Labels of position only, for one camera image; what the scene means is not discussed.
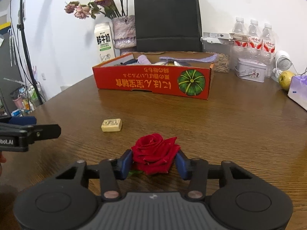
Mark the mottled purple ceramic vase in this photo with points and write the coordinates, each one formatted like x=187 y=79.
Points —
x=123 y=33

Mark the white plush toy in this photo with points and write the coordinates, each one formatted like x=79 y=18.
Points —
x=159 y=63

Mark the white wall socket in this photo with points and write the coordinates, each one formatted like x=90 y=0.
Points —
x=43 y=76

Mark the black paper bag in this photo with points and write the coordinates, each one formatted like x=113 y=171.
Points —
x=168 y=19

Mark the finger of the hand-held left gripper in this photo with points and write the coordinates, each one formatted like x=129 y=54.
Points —
x=22 y=120
x=48 y=131

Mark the yellow green apple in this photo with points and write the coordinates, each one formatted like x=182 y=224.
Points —
x=286 y=80

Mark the purple knitted cloth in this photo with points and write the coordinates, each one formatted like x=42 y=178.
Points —
x=191 y=59

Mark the person's left hand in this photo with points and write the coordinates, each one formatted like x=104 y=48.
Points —
x=2 y=158

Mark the small white desk fan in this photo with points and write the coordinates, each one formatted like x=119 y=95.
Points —
x=283 y=61

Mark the red rose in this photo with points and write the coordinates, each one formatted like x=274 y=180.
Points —
x=153 y=151

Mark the navy blue pouch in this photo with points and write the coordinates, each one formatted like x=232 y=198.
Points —
x=128 y=62

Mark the cream rectangular block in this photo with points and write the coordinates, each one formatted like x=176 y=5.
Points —
x=111 y=125

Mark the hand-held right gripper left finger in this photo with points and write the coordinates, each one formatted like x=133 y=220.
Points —
x=124 y=165

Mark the clear water bottle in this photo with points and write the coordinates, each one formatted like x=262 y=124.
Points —
x=254 y=31
x=268 y=36
x=239 y=28

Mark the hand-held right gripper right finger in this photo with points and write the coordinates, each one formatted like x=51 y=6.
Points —
x=182 y=167

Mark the flat white carton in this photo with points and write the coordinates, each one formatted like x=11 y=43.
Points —
x=215 y=37

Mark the red cardboard box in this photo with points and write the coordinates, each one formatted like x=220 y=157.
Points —
x=144 y=81

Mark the purple tissue pack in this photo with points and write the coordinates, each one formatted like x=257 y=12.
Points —
x=298 y=91

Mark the white green milk carton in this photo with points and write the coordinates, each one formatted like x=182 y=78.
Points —
x=103 y=43

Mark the cluster of small bottles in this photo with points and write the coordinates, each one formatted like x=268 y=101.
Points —
x=26 y=100

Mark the pale tin box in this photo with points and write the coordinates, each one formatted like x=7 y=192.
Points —
x=249 y=73

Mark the yellow plush toy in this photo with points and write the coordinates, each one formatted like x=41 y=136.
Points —
x=170 y=64

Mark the clear container of nuts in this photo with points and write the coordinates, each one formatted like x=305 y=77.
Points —
x=221 y=63

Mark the black lamp stand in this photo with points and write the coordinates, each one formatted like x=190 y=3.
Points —
x=24 y=45

